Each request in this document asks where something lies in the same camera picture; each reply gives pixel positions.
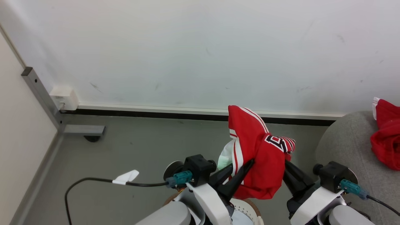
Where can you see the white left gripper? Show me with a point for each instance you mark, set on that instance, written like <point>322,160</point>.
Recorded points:
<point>212,206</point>

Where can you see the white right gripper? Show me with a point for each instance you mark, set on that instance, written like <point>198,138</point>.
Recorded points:
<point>312,204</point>

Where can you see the white pale green cloth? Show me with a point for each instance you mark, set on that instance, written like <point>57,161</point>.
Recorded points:
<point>224,160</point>

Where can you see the red jersey with white stripes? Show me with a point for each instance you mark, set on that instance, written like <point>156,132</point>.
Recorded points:
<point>259,156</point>

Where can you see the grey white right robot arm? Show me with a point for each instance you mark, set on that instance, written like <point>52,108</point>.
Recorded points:
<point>347,217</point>

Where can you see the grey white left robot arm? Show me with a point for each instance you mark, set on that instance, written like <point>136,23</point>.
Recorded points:
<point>168,215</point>

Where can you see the grey upholstered seat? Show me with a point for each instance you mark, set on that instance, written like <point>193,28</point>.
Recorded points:
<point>347,147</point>

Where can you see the white laundry basket brown rim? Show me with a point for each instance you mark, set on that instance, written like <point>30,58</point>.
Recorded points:
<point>247,211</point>

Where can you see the black skirting strip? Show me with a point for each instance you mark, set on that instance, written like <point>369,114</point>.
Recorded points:
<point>156,114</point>

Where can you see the red garment with white edge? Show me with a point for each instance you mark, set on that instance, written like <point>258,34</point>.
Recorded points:
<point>387,140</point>

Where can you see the black round foot pad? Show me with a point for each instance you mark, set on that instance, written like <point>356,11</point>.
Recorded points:
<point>92,138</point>

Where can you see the grey metal foot bar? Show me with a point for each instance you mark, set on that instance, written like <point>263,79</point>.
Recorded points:
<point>84,129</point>

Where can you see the beige partition panel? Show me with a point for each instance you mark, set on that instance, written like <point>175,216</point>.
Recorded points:
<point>22,134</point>

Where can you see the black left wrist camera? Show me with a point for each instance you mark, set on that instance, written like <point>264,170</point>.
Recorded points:
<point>198,168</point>

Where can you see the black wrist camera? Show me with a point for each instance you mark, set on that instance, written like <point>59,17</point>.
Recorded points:
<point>198,168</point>
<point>332,175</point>

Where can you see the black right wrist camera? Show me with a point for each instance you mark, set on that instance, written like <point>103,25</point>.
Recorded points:
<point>332,175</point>

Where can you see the white wall socket box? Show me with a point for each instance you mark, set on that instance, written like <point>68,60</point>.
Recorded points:
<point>65,97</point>

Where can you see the grey partition bottom rail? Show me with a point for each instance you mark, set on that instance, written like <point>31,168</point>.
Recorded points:
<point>37,181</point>

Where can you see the grey metal partition post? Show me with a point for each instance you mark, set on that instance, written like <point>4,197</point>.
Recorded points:
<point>40,93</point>

